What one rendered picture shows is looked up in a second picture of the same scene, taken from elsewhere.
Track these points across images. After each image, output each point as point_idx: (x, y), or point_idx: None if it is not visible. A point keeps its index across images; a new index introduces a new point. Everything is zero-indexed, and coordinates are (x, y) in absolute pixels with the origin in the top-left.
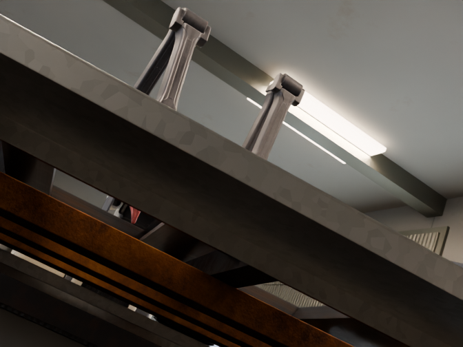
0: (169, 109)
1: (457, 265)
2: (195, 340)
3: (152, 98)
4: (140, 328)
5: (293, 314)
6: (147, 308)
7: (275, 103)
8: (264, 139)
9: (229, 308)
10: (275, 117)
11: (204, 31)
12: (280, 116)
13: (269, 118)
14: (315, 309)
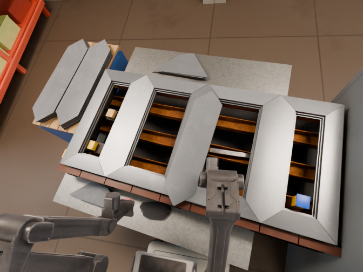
0: (251, 60)
1: (208, 55)
2: (153, 199)
3: (254, 60)
4: None
5: (128, 164)
6: None
7: (55, 226)
8: (86, 218)
9: None
10: (68, 218)
11: (206, 172)
12: (60, 216)
13: (69, 226)
14: (130, 149)
